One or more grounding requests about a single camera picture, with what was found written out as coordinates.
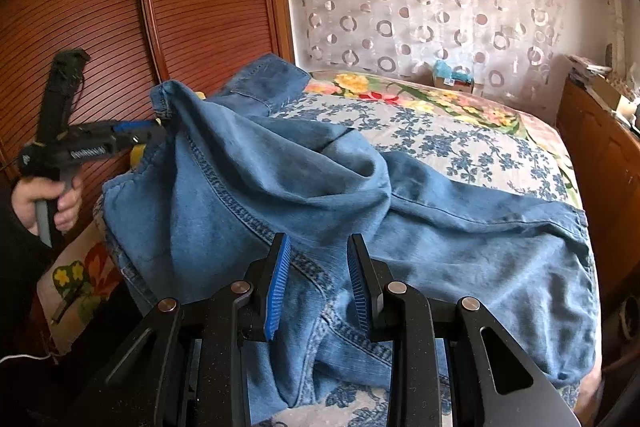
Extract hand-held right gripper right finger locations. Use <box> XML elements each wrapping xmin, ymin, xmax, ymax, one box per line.
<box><xmin>346</xmin><ymin>247</ymin><xmax>581</xmax><ymax>427</ymax></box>

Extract cardboard box with blue packs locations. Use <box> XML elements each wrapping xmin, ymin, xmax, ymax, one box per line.
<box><xmin>431</xmin><ymin>59</ymin><xmax>476</xmax><ymax>94</ymax></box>

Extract blue denim pants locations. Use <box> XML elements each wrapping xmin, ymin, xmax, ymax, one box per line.
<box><xmin>100</xmin><ymin>79</ymin><xmax>601</xmax><ymax>425</ymax></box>
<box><xmin>207</xmin><ymin>53</ymin><xmax>311</xmax><ymax>118</ymax></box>

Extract wooden side cabinet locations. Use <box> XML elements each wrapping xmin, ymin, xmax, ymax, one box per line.
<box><xmin>555</xmin><ymin>72</ymin><xmax>640</xmax><ymax>308</ymax></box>

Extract person's left forearm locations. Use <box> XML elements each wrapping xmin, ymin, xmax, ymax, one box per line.
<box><xmin>0</xmin><ymin>187</ymin><xmax>53</xmax><ymax>343</ymax></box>

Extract yellow plush pillow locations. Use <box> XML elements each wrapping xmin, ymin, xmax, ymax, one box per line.
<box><xmin>127</xmin><ymin>91</ymin><xmax>207</xmax><ymax>168</ymax></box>

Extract folded blue denim pants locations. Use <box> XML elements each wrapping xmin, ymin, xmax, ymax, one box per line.
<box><xmin>207</xmin><ymin>53</ymin><xmax>311</xmax><ymax>118</ymax></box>

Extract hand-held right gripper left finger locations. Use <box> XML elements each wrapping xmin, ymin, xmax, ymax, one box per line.
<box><xmin>70</xmin><ymin>232</ymin><xmax>293</xmax><ymax>427</ymax></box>

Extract stack of papers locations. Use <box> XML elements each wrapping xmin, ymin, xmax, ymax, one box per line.
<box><xmin>565</xmin><ymin>54</ymin><xmax>613</xmax><ymax>85</ymax></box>

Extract person's left hand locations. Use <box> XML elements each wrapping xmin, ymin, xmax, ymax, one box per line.
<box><xmin>11</xmin><ymin>179</ymin><xmax>83</xmax><ymax>233</ymax></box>

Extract open cardboard box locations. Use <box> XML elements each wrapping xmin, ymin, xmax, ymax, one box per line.
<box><xmin>590</xmin><ymin>74</ymin><xmax>638</xmax><ymax>122</ymax></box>

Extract pink floral blanket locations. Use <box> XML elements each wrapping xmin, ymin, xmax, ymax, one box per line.
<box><xmin>37</xmin><ymin>69</ymin><xmax>583</xmax><ymax>358</ymax></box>

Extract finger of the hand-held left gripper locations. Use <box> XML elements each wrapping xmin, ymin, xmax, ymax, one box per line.
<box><xmin>111</xmin><ymin>119</ymin><xmax>161</xmax><ymax>134</ymax></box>
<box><xmin>112</xmin><ymin>128</ymin><xmax>170</xmax><ymax>146</ymax></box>

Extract blue floral white quilt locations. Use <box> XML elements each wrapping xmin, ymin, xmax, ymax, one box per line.
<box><xmin>250</xmin><ymin>94</ymin><xmax>583</xmax><ymax>427</ymax></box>

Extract white cable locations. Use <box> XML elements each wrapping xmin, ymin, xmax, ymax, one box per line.
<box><xmin>0</xmin><ymin>352</ymin><xmax>53</xmax><ymax>364</ymax></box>

